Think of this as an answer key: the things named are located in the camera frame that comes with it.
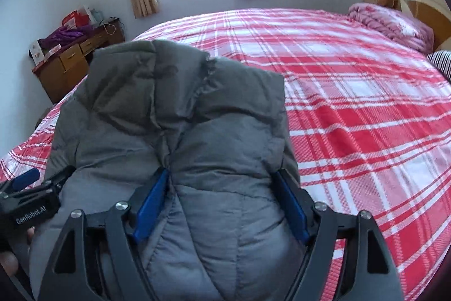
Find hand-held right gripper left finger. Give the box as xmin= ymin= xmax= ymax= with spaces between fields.
xmin=42 ymin=167 xmax=170 ymax=301

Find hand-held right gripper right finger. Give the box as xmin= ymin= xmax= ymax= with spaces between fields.
xmin=271 ymin=169 xmax=404 ymax=301

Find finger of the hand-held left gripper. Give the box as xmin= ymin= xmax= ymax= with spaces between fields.
xmin=41 ymin=165 xmax=76 ymax=197
xmin=0 ymin=169 xmax=45 ymax=199

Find grey puffer jacket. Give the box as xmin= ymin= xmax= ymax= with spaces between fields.
xmin=28 ymin=39 xmax=312 ymax=301

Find person's left hand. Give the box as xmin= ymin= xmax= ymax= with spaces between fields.
xmin=0 ymin=226 xmax=36 ymax=278

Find wooden desk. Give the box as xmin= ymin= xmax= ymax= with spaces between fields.
xmin=32 ymin=19 xmax=125 ymax=104

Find bed with red plaid sheet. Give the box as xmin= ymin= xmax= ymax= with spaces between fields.
xmin=0 ymin=8 xmax=451 ymax=301

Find white printed box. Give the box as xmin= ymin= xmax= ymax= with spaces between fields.
xmin=28 ymin=40 xmax=46 ymax=63

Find purple cloth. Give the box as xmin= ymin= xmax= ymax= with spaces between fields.
xmin=38 ymin=27 xmax=87 ymax=49

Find red and white boxes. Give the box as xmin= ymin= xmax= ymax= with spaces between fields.
xmin=61 ymin=10 xmax=90 ymax=32

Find striped pillow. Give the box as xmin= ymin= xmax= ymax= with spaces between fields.
xmin=426 ymin=50 xmax=451 ymax=79

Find pink floral blanket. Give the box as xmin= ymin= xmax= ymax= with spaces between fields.
xmin=348 ymin=2 xmax=435 ymax=53

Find white cable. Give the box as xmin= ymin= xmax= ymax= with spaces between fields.
xmin=102 ymin=19 xmax=118 ymax=36

